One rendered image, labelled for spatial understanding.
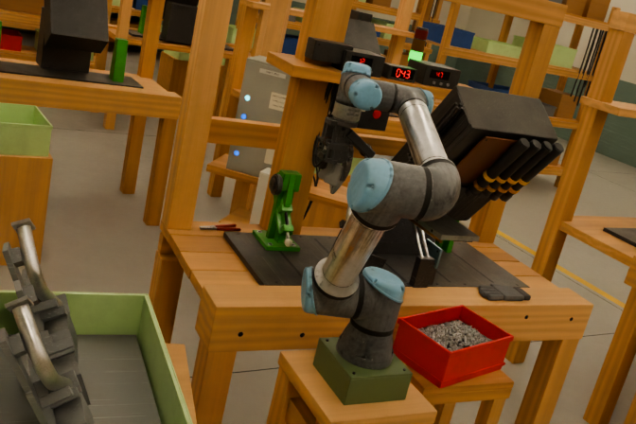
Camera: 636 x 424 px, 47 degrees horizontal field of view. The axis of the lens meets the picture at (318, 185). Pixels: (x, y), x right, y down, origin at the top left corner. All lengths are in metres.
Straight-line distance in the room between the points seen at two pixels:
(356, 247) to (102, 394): 0.66
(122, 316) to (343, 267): 0.62
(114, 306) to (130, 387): 0.26
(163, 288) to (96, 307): 0.79
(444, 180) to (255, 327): 0.88
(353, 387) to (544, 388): 1.30
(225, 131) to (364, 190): 1.25
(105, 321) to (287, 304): 0.54
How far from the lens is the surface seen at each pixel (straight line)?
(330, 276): 1.75
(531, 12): 3.10
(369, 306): 1.84
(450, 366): 2.19
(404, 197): 1.50
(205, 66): 2.49
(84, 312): 1.98
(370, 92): 1.81
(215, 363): 2.21
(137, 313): 2.00
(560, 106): 9.03
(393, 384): 1.94
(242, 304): 2.15
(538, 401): 3.08
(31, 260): 1.71
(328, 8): 2.61
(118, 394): 1.79
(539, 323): 2.82
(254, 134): 2.71
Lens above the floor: 1.85
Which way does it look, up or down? 16 degrees down
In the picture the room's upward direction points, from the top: 13 degrees clockwise
